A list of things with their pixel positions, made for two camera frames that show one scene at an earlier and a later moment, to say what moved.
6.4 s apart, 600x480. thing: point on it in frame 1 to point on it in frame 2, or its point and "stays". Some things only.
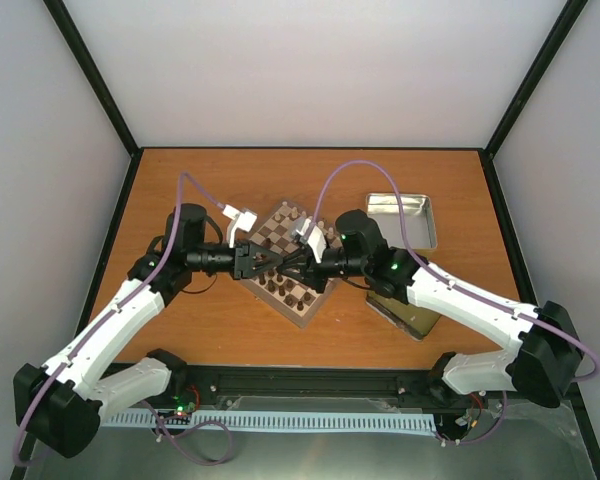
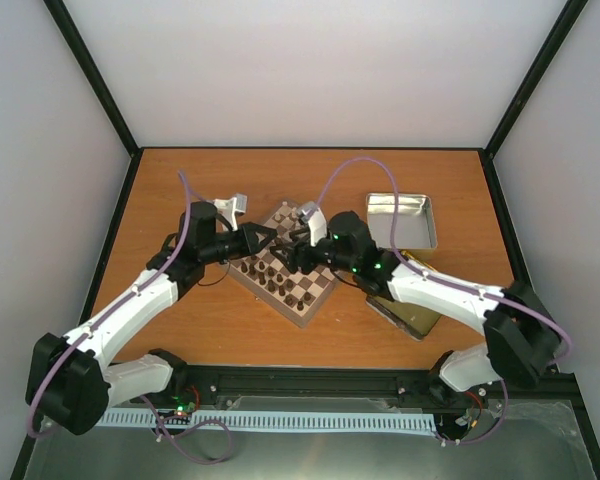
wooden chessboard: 292,297 stays
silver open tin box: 383,208 stays
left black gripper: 244,265 to 251,245
